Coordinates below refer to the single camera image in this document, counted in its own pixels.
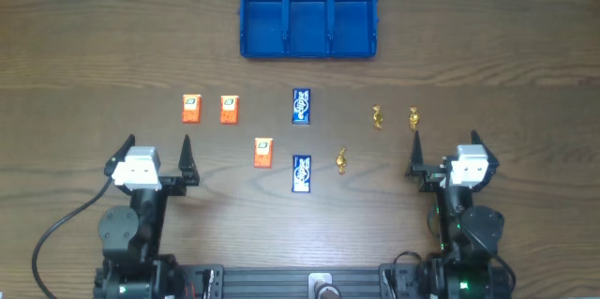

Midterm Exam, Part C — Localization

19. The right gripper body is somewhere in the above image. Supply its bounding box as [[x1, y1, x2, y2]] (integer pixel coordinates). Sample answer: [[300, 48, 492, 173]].
[[412, 163, 454, 194]]

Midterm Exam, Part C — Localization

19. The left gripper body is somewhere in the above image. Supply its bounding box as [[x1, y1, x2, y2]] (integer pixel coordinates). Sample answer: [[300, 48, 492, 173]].
[[158, 175, 188, 198]]

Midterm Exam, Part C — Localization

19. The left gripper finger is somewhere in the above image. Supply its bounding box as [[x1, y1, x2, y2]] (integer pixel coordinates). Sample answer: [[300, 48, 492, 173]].
[[103, 133, 137, 178], [177, 134, 202, 187]]

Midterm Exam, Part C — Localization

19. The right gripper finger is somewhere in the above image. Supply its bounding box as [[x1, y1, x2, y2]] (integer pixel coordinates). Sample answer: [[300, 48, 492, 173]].
[[470, 129, 501, 184], [405, 129, 426, 178]]

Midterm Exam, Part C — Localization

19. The blue candy pack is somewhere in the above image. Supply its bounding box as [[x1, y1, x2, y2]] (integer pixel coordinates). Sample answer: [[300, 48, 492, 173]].
[[292, 87, 312, 126], [291, 154, 312, 194]]

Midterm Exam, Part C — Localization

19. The orange candy box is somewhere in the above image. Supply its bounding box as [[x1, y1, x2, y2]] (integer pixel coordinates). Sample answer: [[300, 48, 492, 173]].
[[253, 137, 275, 170], [181, 94, 203, 125], [219, 95, 241, 126]]

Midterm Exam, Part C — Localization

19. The blue tray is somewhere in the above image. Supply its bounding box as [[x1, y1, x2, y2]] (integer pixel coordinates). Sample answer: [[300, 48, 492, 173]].
[[239, 0, 379, 60]]

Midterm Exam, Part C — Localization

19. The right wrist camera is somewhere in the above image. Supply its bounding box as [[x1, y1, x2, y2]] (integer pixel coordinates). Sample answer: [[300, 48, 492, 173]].
[[449, 143, 490, 187]]

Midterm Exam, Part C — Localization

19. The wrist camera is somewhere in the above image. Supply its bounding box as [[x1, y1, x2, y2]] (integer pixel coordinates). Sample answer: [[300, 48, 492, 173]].
[[449, 143, 490, 187], [111, 145, 163, 192]]

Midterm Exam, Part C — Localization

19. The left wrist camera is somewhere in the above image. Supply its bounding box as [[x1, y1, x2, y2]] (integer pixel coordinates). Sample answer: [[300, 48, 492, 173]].
[[111, 145, 163, 192]]

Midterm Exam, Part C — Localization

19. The black cable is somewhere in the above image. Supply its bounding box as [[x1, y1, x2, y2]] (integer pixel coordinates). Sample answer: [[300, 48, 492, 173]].
[[487, 247, 518, 293], [31, 175, 114, 299]]

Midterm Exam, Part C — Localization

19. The mounting rail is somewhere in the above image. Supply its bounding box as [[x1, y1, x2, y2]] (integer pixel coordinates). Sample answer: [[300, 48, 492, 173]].
[[177, 263, 426, 299]]

